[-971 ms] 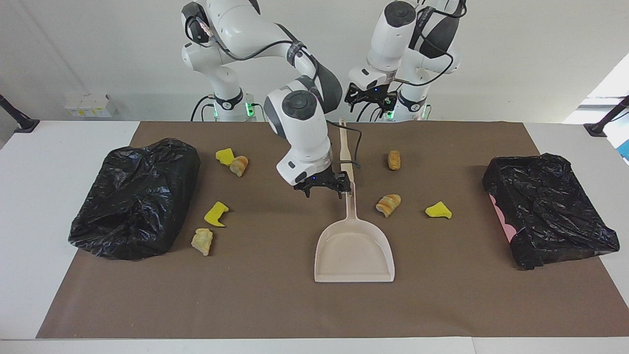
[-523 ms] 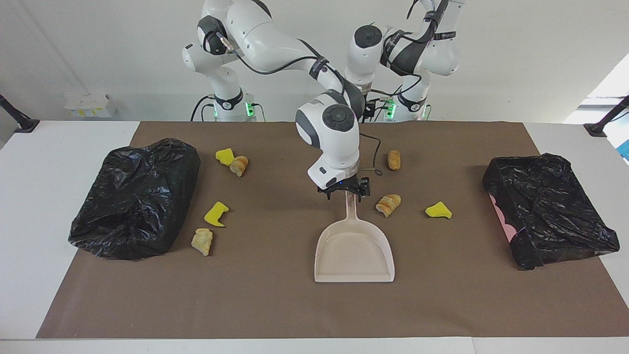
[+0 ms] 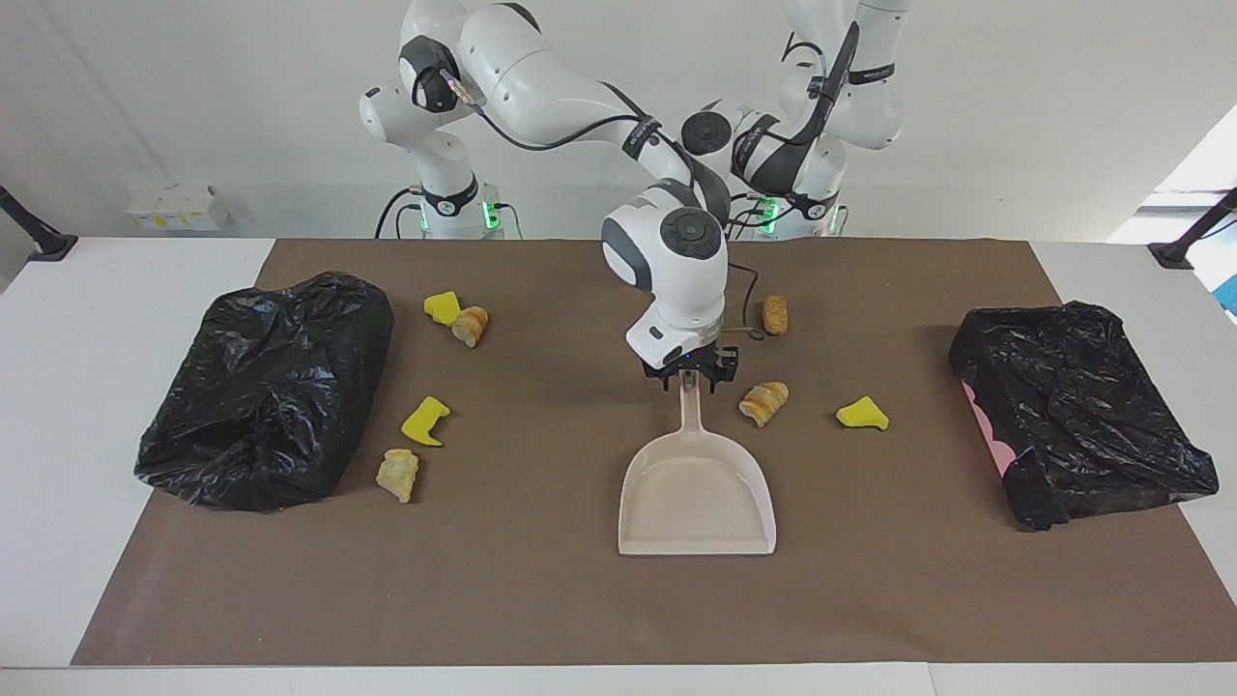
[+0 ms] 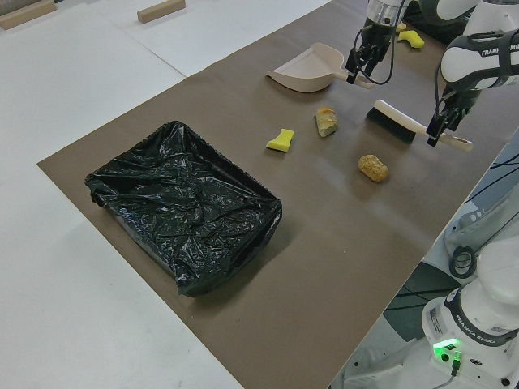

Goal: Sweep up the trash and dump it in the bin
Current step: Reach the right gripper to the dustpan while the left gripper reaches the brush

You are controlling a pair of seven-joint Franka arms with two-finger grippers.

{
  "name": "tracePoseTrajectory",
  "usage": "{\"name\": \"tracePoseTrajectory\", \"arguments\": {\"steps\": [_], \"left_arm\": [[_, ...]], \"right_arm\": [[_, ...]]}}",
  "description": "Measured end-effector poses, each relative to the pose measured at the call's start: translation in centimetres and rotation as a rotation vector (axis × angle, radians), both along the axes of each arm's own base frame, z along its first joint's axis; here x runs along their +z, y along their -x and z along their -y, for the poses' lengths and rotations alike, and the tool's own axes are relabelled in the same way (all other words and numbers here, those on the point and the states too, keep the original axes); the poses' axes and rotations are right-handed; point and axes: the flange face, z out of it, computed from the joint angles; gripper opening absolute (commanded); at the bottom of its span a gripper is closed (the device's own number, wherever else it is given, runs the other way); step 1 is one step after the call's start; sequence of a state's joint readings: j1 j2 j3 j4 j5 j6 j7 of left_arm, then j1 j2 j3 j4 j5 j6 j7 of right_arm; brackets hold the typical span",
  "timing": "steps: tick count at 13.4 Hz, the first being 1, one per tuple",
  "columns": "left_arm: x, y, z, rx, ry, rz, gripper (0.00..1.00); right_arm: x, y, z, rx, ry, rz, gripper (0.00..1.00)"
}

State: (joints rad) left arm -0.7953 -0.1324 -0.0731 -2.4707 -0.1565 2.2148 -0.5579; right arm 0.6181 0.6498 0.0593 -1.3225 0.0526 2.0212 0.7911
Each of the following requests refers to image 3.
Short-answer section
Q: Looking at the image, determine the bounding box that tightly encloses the beige plastic dustpan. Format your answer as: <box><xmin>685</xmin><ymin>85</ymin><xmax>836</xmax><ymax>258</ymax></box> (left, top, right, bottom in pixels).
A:
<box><xmin>618</xmin><ymin>370</ymin><xmax>777</xmax><ymax>557</ymax></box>

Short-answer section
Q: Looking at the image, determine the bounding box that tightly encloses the yellow green-edged sponge piece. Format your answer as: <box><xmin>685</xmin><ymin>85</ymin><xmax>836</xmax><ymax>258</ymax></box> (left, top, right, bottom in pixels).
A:
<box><xmin>836</xmin><ymin>395</ymin><xmax>890</xmax><ymax>431</ymax></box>

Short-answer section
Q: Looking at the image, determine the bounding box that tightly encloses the notched yellow sponge piece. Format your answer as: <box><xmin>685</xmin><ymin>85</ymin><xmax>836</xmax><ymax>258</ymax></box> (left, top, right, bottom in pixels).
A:
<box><xmin>401</xmin><ymin>396</ymin><xmax>451</xmax><ymax>448</ymax></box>

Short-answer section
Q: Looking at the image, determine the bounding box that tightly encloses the pale torn pastry piece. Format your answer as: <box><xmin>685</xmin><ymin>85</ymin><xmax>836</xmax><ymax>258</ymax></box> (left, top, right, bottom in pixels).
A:
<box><xmin>376</xmin><ymin>448</ymin><xmax>420</xmax><ymax>505</ymax></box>

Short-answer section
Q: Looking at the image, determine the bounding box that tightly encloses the pink bin box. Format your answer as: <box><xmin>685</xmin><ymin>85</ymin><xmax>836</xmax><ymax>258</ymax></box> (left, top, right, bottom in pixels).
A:
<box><xmin>964</xmin><ymin>380</ymin><xmax>1013</xmax><ymax>477</ymax></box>

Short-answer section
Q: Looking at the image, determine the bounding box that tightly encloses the black plastic bin bag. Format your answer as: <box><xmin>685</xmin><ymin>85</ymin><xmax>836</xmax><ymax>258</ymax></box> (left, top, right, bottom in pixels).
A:
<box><xmin>133</xmin><ymin>272</ymin><xmax>395</xmax><ymax>512</ymax></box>
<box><xmin>948</xmin><ymin>301</ymin><xmax>1221</xmax><ymax>532</ymax></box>

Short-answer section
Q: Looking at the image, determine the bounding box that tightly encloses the brown paper table mat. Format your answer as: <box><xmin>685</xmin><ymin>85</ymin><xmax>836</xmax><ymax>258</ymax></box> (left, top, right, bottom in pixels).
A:
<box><xmin>71</xmin><ymin>239</ymin><xmax>1237</xmax><ymax>666</ymax></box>

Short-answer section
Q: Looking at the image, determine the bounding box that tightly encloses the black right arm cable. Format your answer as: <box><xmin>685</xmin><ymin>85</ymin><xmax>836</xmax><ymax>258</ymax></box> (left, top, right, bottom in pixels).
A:
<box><xmin>435</xmin><ymin>66</ymin><xmax>766</xmax><ymax>341</ymax></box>

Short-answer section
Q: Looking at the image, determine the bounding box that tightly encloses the black right base cable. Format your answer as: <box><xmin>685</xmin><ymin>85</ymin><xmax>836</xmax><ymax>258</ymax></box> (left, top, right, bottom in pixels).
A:
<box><xmin>375</xmin><ymin>187</ymin><xmax>426</xmax><ymax>240</ymax></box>

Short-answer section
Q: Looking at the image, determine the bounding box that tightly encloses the white wall socket box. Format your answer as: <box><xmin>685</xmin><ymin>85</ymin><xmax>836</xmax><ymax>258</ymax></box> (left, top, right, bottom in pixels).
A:
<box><xmin>126</xmin><ymin>184</ymin><xmax>231</xmax><ymax>233</ymax></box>

